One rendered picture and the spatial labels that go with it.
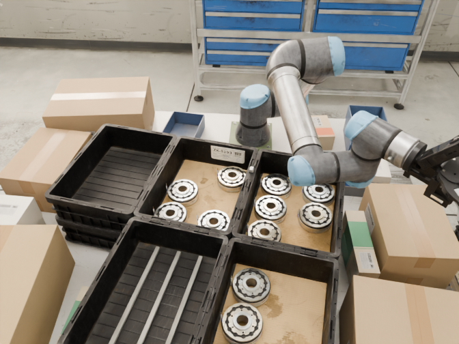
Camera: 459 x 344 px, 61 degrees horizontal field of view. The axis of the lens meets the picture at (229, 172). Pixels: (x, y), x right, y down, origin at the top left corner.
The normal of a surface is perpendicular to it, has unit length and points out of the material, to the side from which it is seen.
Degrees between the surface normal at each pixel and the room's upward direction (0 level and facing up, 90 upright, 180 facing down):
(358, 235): 0
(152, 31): 90
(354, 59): 90
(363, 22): 90
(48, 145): 0
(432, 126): 0
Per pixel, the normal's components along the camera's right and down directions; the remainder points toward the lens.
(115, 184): 0.00, -0.73
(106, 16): -0.07, 0.68
